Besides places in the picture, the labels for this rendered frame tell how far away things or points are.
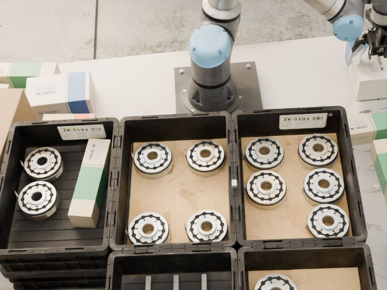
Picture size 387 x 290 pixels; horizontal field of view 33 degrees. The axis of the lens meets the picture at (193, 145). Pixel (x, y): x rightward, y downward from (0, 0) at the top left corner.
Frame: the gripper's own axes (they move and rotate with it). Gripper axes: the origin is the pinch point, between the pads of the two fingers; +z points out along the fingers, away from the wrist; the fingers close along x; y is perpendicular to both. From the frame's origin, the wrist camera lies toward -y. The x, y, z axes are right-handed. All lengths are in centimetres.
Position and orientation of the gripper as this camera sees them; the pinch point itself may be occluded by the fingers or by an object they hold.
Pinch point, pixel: (371, 60)
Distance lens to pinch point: 209.0
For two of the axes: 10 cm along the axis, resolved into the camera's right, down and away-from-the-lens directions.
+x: 10.0, -0.9, -0.3
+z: 0.8, 5.8, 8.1
